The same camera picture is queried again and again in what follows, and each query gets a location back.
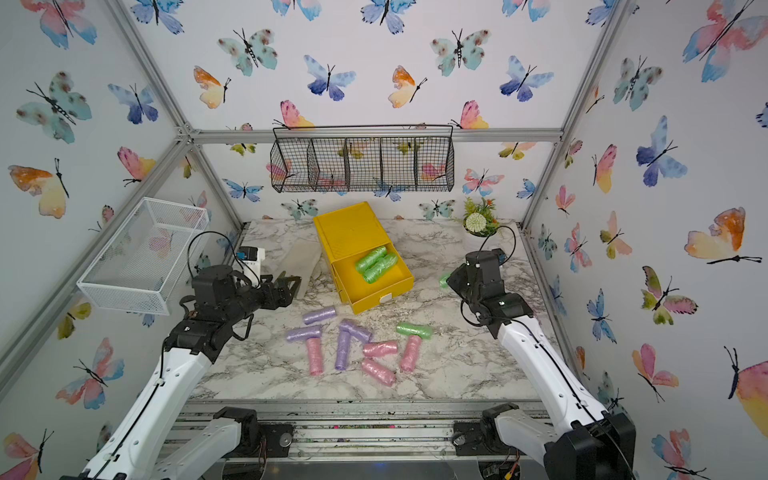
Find pink roll left upright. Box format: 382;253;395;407
305;337;324;376

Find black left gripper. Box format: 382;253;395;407
223;271;301;328

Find green roll top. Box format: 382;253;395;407
439;272;451;288

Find green roll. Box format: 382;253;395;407
362;253;399;284
396;322;433;340
439;272;451;288
355;246;387;273

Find yellow three-drawer box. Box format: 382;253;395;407
314;202;415;314

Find pink roll right upright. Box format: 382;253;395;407
400;335;423;372

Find beige green work glove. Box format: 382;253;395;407
285;239;322;299

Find white mesh wall basket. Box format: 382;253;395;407
77;197;210;316

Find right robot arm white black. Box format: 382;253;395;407
447;249;636;479

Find pink roll centre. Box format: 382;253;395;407
362;340;399;358

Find purple roll upright centre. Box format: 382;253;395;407
335;330;351;371

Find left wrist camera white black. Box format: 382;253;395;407
236;246;265;285

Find black wire wall basket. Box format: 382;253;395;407
267;124;455;196

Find purple roll upper left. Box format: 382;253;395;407
302;306;337;325

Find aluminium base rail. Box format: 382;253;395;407
116;398;628;480

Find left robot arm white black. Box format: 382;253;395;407
78;265;301;479

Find pink roll upright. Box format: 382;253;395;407
400;335;423;372
305;337;324;376

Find white pot with green plant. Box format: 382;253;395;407
462;197;500;238

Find pink roll bottom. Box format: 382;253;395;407
361;358;396;387

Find purple roll angled centre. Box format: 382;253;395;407
339;319;373;344

